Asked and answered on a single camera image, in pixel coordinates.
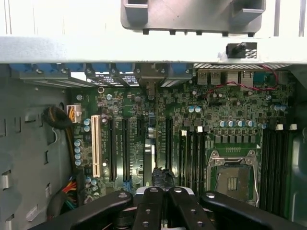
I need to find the CPU socket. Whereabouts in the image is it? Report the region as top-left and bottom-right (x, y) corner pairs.
(207, 149), (261, 208)

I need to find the socket locking lever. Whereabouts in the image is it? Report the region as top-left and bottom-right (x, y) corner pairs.
(253, 153), (261, 208)

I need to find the black RAM slot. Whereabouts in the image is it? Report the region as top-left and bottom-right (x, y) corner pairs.
(275, 124), (283, 215)
(188, 130), (193, 192)
(261, 124), (269, 213)
(283, 124), (290, 216)
(193, 126), (200, 192)
(268, 124), (276, 214)
(201, 130), (207, 192)

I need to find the black PCIe expansion slot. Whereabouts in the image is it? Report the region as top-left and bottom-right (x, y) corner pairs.
(108, 117), (118, 183)
(165, 118), (174, 174)

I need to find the white PCI expansion slot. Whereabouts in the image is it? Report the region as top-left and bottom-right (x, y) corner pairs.
(91, 115), (101, 178)

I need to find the short black expansion slot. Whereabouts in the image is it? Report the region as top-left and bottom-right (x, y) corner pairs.
(137, 118), (145, 138)

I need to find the green motherboard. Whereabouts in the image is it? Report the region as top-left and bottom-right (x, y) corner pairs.
(69, 69), (296, 216)

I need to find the blue card retention latch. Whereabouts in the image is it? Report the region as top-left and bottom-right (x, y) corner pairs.
(67, 63), (86, 74)
(44, 63), (64, 74)
(9, 63), (33, 73)
(169, 63), (192, 80)
(92, 63), (111, 74)
(115, 63), (135, 74)

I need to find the open PC case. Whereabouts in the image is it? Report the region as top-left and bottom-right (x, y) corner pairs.
(0, 35), (307, 230)

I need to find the grey parts rack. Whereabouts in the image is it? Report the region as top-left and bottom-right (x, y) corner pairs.
(120, 0), (267, 37)

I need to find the coloured power wire bundle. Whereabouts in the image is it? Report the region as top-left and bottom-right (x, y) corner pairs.
(47, 172), (84, 216)

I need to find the black sleeved power cable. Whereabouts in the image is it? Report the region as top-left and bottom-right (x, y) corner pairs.
(42, 103), (83, 168)

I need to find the red black twisted wire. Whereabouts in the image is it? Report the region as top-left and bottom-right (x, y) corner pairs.
(201, 64), (280, 99)

